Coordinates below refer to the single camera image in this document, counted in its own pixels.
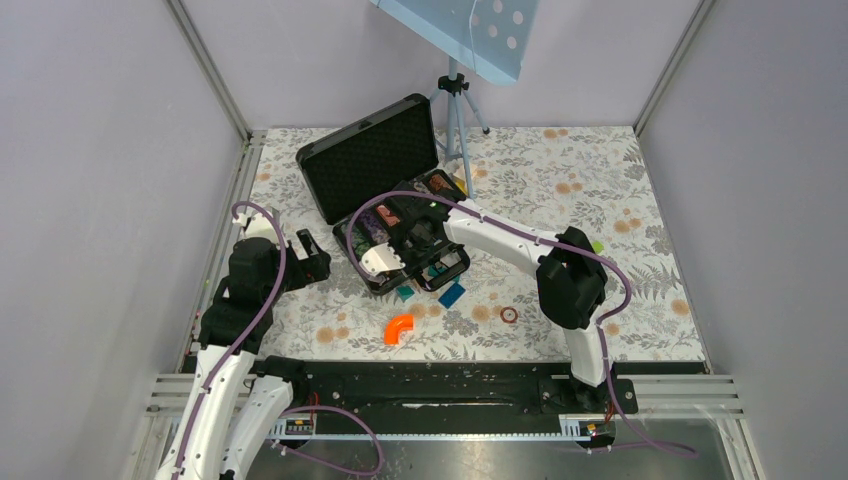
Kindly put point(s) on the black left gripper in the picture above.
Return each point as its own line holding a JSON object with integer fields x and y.
{"x": 311, "y": 269}

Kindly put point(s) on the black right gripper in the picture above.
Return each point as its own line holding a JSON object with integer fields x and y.
{"x": 410, "y": 264}

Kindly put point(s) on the orange curved toy block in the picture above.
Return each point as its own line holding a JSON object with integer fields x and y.
{"x": 396, "y": 327}

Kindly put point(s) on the black poker set case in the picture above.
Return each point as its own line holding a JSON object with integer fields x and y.
{"x": 364, "y": 164}

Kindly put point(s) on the red poker chip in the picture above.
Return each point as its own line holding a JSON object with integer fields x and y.
{"x": 508, "y": 315}

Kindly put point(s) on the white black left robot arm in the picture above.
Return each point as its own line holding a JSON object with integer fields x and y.
{"x": 235, "y": 399}

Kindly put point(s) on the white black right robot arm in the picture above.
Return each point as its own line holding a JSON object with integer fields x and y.
{"x": 577, "y": 288}

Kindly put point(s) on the teal triangular toy block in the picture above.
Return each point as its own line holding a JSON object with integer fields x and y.
{"x": 404, "y": 292}

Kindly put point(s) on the red card deck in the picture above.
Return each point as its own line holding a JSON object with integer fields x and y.
{"x": 388, "y": 216}

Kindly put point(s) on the blue toy brick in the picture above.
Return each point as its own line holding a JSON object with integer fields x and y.
{"x": 449, "y": 298}

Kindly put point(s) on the orange blue chip row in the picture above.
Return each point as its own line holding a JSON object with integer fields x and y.
{"x": 442, "y": 185}

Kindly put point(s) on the blue tripod stand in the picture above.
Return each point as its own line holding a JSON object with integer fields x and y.
{"x": 455, "y": 87}

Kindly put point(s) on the floral table mat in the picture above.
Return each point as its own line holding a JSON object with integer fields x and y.
{"x": 591, "y": 178}

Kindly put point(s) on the blue perforated board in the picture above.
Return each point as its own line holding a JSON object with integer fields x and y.
{"x": 487, "y": 37}

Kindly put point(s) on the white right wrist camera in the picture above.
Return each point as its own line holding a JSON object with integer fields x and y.
{"x": 381, "y": 258}

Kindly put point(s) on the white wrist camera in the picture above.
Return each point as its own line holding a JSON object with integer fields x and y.
{"x": 257, "y": 225}
{"x": 381, "y": 258}

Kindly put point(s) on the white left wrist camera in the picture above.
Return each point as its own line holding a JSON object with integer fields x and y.
{"x": 257, "y": 225}

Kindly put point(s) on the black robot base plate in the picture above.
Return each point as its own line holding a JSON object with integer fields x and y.
{"x": 431, "y": 398}

